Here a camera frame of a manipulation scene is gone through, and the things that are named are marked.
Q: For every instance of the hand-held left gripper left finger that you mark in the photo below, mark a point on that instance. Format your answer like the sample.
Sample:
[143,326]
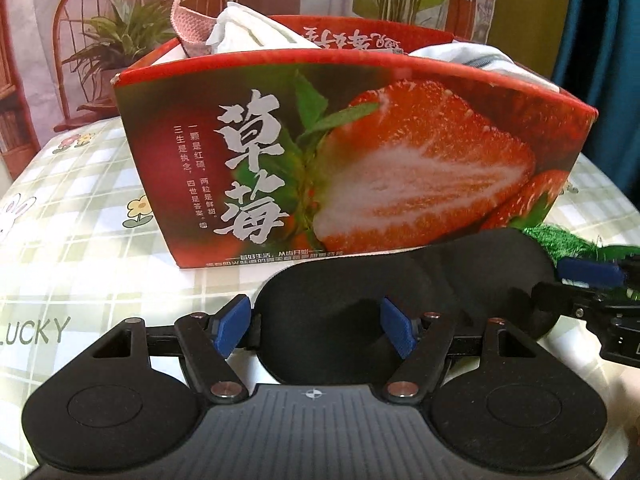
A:
[232,326]

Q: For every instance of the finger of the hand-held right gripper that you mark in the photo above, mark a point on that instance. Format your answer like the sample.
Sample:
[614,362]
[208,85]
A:
[590,270]
[565,299]

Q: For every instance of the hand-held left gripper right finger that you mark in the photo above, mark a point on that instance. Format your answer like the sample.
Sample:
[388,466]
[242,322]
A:
[397,329]

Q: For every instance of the green fluffy soft item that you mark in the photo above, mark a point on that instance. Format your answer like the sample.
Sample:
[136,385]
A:
[560,240]

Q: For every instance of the black sleep mask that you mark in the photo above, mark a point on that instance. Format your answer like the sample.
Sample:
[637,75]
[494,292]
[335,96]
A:
[325,300]

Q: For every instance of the red strawberry print box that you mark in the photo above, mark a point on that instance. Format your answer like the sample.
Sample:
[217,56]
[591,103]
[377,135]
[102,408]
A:
[400,160]

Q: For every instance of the pale blue cloth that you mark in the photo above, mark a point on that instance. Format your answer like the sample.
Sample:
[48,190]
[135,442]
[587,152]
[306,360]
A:
[480,60]

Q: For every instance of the white cloth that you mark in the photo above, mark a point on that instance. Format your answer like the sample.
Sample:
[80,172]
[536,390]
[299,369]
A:
[245,30]

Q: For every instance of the pink knitted cloth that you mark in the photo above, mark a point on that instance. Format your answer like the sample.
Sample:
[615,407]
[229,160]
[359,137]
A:
[192,27]

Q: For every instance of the green plaid tablecloth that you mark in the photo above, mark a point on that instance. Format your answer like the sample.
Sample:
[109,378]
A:
[75,210]

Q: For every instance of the dark curtain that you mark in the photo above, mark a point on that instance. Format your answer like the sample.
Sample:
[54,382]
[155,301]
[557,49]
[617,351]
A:
[610,60]

